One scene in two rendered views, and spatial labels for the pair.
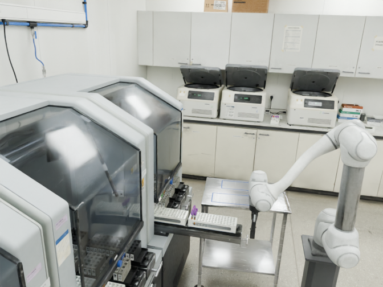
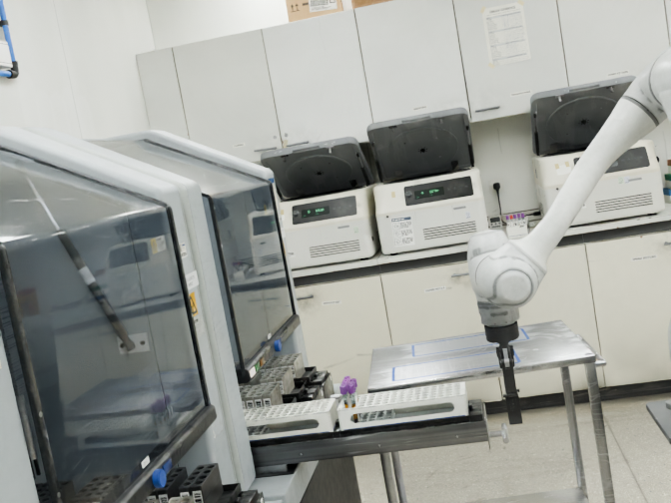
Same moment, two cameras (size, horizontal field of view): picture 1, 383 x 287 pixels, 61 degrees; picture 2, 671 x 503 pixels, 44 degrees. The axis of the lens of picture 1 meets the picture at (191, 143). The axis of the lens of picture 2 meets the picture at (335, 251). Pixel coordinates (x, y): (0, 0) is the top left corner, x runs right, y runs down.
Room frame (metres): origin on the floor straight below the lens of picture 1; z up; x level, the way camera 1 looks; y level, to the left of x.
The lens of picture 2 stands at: (-0.09, -0.01, 1.43)
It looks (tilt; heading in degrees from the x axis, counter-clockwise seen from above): 6 degrees down; 358
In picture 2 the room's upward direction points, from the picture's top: 10 degrees counter-clockwise
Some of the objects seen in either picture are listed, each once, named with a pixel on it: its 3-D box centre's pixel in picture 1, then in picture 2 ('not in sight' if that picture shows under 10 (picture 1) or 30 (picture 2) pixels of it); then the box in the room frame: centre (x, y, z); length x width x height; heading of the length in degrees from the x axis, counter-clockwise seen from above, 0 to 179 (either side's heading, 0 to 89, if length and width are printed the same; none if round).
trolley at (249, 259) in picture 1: (239, 238); (494, 485); (2.24, -0.41, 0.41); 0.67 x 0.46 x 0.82; 83
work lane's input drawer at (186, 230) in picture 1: (191, 226); (350, 437); (1.81, -0.02, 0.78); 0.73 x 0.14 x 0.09; 78
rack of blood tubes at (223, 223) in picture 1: (212, 222); (403, 408); (1.78, -0.15, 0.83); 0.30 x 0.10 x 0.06; 79
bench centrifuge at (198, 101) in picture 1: (201, 89); (323, 202); (4.45, -0.11, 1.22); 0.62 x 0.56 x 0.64; 167
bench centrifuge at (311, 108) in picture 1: (312, 94); (589, 152); (4.16, -1.51, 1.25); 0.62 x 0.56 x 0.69; 168
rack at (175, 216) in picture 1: (164, 216); (275, 424); (1.85, 0.16, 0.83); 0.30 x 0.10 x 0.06; 78
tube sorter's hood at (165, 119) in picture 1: (135, 135); (165, 248); (2.12, 0.38, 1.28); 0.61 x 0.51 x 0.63; 168
